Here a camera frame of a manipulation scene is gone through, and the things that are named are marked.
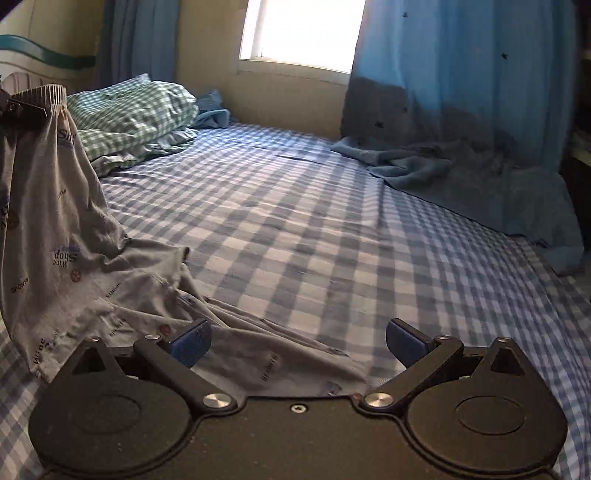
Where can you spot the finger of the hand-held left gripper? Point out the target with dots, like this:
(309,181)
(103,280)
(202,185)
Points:
(21,110)

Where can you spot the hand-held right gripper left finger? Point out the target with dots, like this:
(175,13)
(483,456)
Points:
(191,346)

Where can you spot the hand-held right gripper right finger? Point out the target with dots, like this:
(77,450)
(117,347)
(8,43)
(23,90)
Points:
(405,346)

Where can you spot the grey printed pants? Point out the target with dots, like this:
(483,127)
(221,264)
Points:
(69,258)

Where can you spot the white teal striped headboard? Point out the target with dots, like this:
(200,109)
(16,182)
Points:
(41,53)

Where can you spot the green checked pillow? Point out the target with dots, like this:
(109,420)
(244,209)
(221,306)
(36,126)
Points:
(134,120)

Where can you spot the blue star curtain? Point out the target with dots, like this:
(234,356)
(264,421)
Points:
(461,69)
(138,37)

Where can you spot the blue checked bed sheet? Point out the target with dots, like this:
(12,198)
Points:
(300,230)

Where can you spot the blue blanket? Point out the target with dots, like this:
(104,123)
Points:
(485,189)

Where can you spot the small blue cloth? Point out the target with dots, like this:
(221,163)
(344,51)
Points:
(212,110)

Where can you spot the window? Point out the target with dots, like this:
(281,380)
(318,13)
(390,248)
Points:
(300,32)

